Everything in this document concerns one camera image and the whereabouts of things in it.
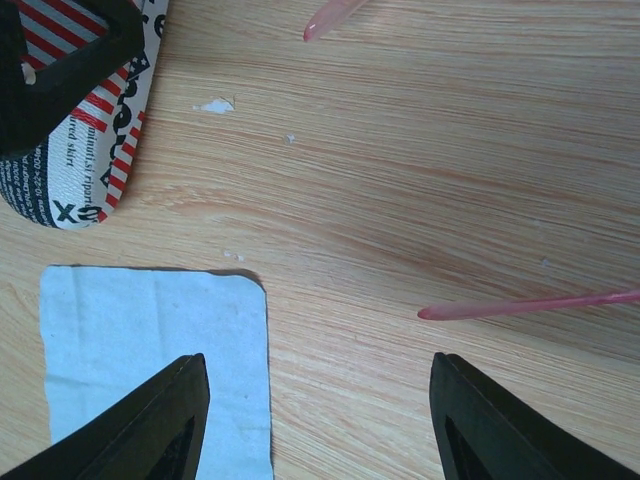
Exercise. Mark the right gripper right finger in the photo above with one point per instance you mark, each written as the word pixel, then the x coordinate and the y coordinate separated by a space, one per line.
pixel 483 431

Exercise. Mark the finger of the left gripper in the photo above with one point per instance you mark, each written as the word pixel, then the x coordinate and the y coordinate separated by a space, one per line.
pixel 30 112

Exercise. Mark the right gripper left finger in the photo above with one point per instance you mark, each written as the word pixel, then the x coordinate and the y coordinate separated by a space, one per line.
pixel 155 432

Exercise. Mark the flag print glasses case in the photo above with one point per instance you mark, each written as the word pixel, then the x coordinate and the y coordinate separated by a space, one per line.
pixel 76 176

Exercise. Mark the light blue cleaning cloth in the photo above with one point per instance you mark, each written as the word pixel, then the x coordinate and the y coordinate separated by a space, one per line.
pixel 107 330

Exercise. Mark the red transparent sunglasses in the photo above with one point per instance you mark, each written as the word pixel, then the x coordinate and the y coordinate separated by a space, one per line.
pixel 332 14

